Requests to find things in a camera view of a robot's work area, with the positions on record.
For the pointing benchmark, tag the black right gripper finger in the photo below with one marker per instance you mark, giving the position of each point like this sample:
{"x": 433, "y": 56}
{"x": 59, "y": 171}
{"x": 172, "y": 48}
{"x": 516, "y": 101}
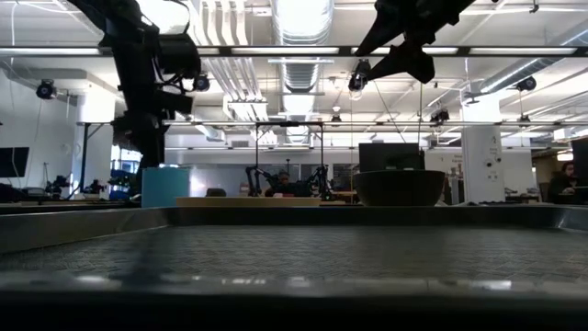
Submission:
{"x": 379, "y": 34}
{"x": 409, "y": 62}

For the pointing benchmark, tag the dark grey bowl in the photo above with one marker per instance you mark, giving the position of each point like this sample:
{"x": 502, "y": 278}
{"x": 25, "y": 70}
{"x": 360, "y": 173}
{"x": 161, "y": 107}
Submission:
{"x": 399, "y": 187}

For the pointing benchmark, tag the beige round plate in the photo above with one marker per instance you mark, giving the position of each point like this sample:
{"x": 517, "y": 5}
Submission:
{"x": 248, "y": 202}

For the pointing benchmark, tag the blue plastic mug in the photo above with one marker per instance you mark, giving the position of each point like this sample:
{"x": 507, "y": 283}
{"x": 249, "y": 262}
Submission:
{"x": 165, "y": 186}

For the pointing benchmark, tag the background black robot arm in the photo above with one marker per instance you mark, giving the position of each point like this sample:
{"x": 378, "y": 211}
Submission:
{"x": 252, "y": 180}
{"x": 321, "y": 181}

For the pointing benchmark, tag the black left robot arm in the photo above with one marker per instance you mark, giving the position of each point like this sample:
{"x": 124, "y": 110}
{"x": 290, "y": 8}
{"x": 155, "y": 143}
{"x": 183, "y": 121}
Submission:
{"x": 138, "y": 69}

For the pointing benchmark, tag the large black monitor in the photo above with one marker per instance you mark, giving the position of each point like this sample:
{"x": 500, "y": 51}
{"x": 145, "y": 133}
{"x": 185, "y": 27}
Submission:
{"x": 390, "y": 157}

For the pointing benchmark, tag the white square pillar with signs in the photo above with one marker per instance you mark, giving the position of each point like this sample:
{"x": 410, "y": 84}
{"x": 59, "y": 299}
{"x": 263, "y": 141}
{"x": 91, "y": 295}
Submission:
{"x": 481, "y": 156}

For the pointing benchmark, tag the person behind robot station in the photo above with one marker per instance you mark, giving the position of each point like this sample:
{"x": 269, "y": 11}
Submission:
{"x": 283, "y": 181}

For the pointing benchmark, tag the seated person at desk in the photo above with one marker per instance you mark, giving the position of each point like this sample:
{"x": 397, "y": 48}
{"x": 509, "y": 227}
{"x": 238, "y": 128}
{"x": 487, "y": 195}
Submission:
{"x": 562, "y": 184}

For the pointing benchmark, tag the tall black monitor edge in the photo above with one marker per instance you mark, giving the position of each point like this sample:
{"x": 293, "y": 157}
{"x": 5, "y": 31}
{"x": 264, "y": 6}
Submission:
{"x": 580, "y": 161}

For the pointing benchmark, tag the small dark background chair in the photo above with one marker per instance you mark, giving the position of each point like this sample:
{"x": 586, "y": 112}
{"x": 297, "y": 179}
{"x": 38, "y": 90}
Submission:
{"x": 216, "y": 192}

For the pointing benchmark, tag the blue background equipment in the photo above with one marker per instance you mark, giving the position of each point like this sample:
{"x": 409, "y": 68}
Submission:
{"x": 123, "y": 184}

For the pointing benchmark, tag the plain white pillar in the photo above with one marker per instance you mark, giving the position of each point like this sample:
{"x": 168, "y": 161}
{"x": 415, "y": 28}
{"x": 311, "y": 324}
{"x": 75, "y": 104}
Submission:
{"x": 95, "y": 138}

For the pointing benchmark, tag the round silver ceiling duct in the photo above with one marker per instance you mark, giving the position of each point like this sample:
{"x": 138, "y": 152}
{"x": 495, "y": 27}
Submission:
{"x": 301, "y": 37}

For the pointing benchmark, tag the black overhead frame bar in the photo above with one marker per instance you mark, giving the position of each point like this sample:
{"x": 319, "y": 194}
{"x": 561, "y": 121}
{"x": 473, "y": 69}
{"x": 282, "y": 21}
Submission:
{"x": 285, "y": 50}

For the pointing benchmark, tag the long grey ceiling duct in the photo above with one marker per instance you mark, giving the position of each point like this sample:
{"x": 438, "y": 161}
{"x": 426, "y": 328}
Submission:
{"x": 528, "y": 64}

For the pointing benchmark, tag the background black station frame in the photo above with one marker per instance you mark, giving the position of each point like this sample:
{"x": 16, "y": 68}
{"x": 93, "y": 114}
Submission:
{"x": 289, "y": 124}

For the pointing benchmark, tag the small wall-side black monitor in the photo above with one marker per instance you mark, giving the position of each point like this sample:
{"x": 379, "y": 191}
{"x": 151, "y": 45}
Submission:
{"x": 14, "y": 162}

